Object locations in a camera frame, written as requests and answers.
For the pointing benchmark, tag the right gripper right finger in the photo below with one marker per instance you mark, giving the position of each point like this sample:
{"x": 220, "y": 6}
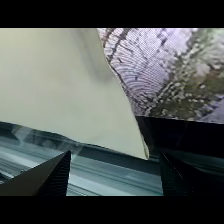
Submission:
{"x": 186, "y": 180}

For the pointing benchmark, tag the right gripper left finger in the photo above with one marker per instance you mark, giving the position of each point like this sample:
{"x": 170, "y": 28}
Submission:
{"x": 46, "y": 178}

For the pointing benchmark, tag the beige garment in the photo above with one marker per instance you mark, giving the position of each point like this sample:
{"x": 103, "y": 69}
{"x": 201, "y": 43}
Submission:
{"x": 56, "y": 86}

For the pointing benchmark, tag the silver frame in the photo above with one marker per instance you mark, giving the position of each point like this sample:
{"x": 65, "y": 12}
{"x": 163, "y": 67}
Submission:
{"x": 110, "y": 176}

